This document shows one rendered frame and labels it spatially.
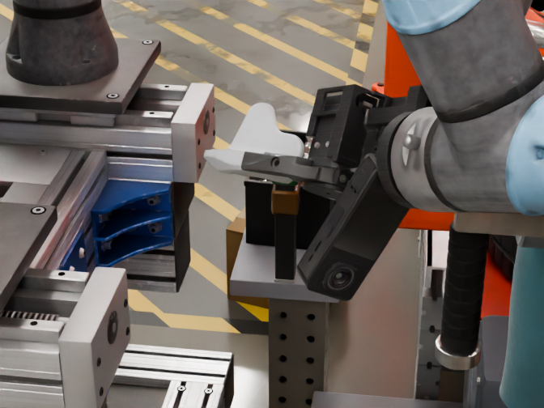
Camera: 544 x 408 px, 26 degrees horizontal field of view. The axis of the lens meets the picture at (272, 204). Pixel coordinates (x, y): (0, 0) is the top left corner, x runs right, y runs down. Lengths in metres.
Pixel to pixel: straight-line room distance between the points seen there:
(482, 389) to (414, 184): 0.94
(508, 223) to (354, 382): 1.33
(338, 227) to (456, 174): 0.13
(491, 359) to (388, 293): 0.89
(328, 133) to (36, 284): 0.45
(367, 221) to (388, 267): 1.84
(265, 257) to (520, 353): 0.54
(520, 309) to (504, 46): 0.76
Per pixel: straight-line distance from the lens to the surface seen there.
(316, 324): 2.08
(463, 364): 1.14
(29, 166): 1.57
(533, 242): 1.23
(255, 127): 0.95
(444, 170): 0.78
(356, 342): 2.46
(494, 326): 1.82
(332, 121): 0.91
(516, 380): 1.51
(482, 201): 0.77
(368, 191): 0.86
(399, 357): 2.42
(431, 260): 2.00
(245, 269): 1.84
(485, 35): 0.72
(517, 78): 0.73
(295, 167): 0.90
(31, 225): 1.25
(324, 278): 0.89
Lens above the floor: 1.43
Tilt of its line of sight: 29 degrees down
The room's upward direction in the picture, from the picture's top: straight up
